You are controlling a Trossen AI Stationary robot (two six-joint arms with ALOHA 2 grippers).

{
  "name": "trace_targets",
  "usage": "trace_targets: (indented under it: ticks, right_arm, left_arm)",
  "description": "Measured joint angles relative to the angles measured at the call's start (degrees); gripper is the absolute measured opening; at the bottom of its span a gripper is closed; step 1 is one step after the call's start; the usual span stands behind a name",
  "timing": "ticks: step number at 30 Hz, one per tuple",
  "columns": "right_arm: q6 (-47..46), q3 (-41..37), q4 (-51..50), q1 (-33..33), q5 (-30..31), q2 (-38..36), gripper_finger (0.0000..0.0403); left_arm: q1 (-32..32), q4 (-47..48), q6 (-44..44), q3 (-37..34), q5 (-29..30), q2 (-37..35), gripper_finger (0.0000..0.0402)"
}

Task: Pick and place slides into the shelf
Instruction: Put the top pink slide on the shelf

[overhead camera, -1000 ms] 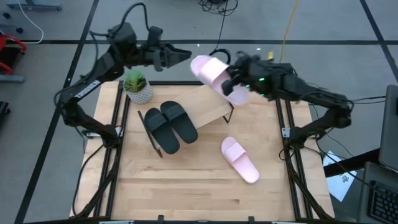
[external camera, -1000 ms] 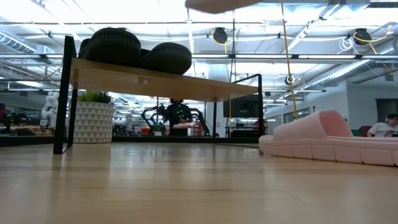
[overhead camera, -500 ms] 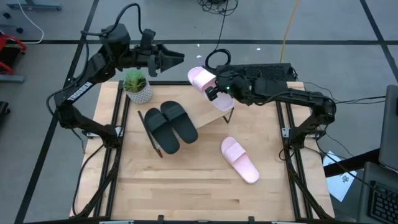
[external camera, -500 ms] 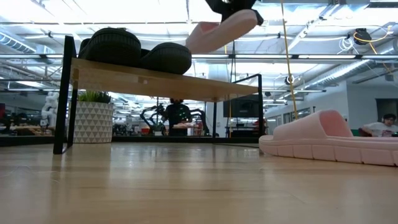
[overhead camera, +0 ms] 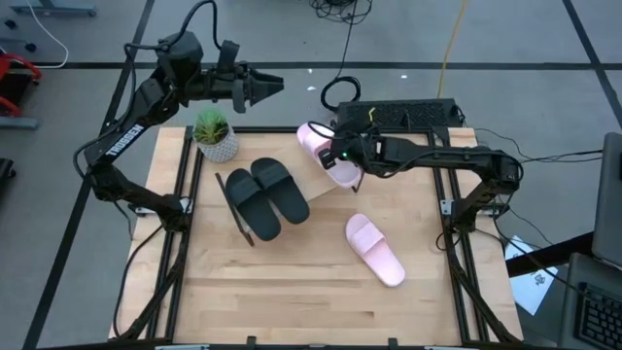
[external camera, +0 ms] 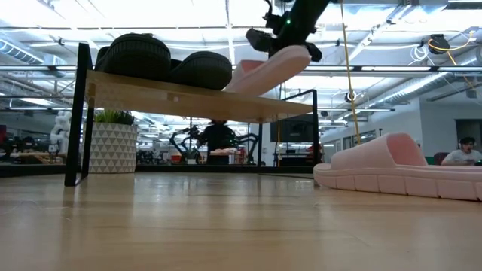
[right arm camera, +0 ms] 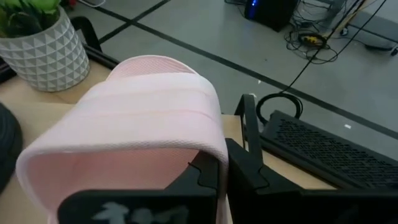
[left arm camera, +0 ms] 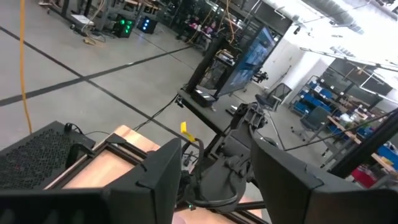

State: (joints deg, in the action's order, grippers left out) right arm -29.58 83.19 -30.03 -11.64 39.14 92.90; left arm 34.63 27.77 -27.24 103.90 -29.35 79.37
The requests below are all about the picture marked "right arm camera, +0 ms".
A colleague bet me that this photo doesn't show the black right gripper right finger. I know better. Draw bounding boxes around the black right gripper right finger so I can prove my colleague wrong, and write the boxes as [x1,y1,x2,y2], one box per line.
[225,138,398,224]

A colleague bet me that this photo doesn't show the yellow power strip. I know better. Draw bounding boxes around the yellow power strip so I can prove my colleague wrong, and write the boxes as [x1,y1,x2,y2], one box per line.
[297,32,328,48]

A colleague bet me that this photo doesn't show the black perforated metal panel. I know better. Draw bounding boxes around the black perforated metal panel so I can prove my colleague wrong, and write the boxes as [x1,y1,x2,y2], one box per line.
[259,110,398,191]

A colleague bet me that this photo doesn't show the pink slide sandal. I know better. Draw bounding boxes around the pink slide sandal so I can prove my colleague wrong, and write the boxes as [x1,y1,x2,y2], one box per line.
[15,55,229,224]

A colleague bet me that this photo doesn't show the plant in white patterned pot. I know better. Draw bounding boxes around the plant in white patterned pot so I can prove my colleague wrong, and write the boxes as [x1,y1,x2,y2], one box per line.
[0,0,91,93]

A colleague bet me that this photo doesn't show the black computer tower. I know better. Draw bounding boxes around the black computer tower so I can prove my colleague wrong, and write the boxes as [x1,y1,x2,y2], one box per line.
[244,0,300,32]

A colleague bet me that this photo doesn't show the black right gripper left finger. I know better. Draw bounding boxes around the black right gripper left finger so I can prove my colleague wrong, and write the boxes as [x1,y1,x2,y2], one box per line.
[57,151,220,224]

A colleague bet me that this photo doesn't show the long black cable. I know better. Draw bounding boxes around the long black cable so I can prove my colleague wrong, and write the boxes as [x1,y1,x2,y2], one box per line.
[279,0,389,95]

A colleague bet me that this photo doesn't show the wooden shelf with black frame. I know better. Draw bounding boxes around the wooden shelf with black frame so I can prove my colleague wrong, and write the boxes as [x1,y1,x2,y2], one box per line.
[0,93,339,224]

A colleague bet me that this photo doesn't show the coiled black cable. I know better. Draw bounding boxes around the coiled black cable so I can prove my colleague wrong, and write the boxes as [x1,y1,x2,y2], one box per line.
[255,91,304,126]

